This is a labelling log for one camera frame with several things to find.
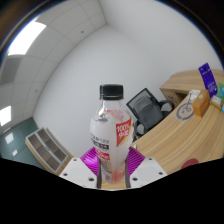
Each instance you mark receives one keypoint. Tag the wooden side desk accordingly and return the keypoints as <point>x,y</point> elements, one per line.
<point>183,81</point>

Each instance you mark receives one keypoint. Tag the ceiling air vent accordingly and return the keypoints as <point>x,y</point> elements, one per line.
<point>10,70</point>

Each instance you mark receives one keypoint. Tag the round white grey disc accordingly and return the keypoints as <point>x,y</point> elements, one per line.
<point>184,110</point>

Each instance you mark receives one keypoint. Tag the orange cardboard box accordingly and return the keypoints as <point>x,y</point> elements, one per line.
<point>201,103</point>

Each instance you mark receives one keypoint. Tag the wooden shelf cabinet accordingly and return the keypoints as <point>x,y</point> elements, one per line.
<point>46,151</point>

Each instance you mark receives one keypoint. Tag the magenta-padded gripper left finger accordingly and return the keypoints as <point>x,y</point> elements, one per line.
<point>76,170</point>

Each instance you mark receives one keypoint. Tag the small yellow box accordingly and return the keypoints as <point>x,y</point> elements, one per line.
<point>216,101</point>

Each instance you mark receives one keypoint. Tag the clear drink bottle black cap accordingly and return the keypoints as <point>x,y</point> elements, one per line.
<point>110,133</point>

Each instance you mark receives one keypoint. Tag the black mesh office chair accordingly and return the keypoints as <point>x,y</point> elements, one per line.
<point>146,111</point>

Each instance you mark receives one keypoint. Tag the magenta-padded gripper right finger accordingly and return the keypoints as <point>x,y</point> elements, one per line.
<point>146,170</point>

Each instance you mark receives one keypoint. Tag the long ceiling light panel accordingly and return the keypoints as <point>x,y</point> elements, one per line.
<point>26,38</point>
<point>5,116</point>

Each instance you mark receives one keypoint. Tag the purple standing sign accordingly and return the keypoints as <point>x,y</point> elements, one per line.
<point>208,80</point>

